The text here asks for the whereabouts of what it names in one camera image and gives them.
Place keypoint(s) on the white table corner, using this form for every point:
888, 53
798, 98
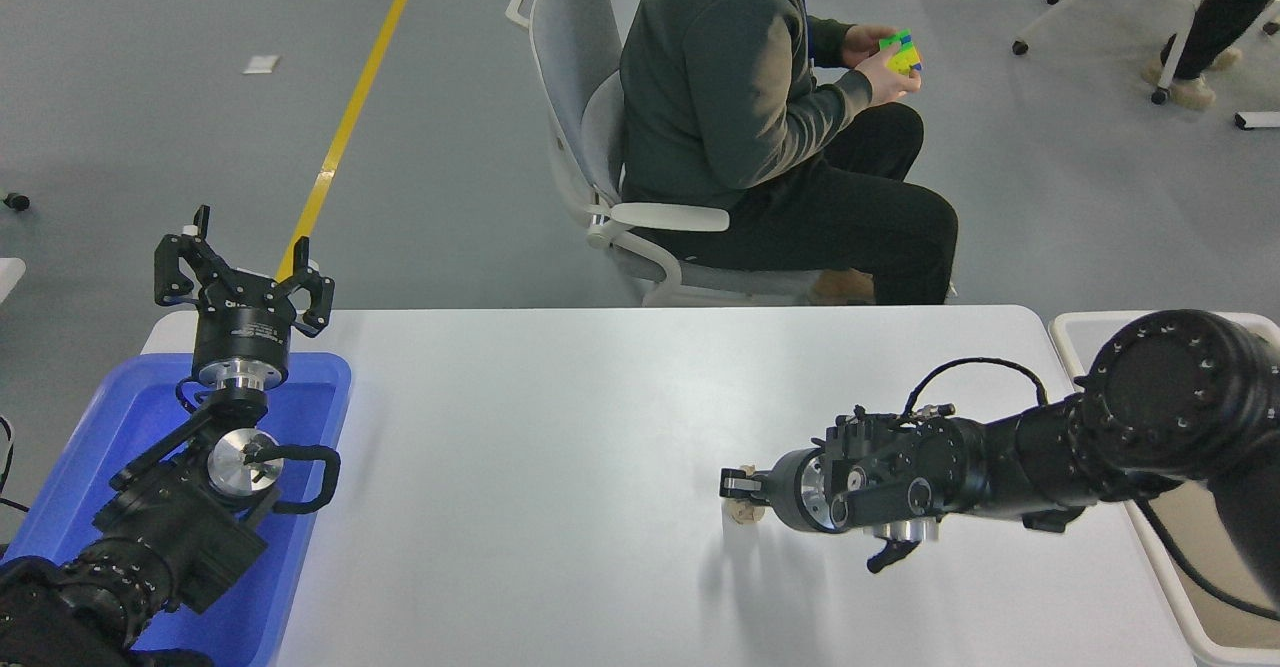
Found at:
8, 275

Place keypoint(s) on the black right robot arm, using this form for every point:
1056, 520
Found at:
1160, 397

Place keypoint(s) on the tan paper ball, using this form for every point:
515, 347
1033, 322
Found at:
742, 513

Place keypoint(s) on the white paper scrap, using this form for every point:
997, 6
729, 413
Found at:
261, 64

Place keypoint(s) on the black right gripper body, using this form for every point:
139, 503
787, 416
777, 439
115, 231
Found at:
788, 492

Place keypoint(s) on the large pale bin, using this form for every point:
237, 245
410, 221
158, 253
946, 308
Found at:
1215, 627

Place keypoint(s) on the blue plastic tray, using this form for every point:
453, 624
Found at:
310, 417

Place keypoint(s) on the grey white office chair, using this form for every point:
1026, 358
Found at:
570, 77

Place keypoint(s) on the colourful puzzle cube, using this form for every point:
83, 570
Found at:
900, 52

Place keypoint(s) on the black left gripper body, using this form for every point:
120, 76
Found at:
243, 332

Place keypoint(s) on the person's right hand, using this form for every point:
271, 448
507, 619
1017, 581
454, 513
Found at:
888, 82

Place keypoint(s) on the black caster wheel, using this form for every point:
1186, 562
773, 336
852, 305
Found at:
16, 201

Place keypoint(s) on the white floor object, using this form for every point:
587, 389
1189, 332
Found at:
1258, 120

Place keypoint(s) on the person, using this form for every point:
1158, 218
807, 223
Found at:
1215, 7
720, 87

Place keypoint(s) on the person's left hand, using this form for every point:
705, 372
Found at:
862, 44

